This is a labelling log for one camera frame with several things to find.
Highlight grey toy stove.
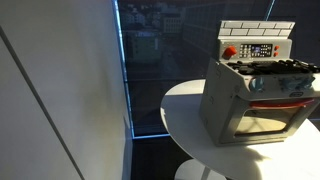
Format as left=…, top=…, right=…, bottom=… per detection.
left=199, top=19, right=320, bottom=148

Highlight large red stove knob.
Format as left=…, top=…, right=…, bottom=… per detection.
left=222, top=45, right=238, bottom=61

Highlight blue stove knob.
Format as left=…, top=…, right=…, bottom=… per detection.
left=279, top=78, right=299, bottom=93
left=298, top=74, right=316, bottom=90
left=249, top=77, right=266, bottom=93

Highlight black stove control panel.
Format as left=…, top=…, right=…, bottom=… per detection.
left=239, top=43, right=274, bottom=58

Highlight grey oven door with window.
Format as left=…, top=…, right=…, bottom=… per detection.
left=219, top=93, right=320, bottom=146

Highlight black burner grates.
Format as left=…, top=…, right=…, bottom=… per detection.
left=228, top=59, right=320, bottom=76

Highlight blue-lit window frame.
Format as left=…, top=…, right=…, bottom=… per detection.
left=111, top=0, right=171, bottom=140

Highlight white table pedestal base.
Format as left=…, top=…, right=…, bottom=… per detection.
left=173, top=158, right=228, bottom=180

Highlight red oven door handle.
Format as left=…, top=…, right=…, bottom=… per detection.
left=249, top=98, right=316, bottom=110

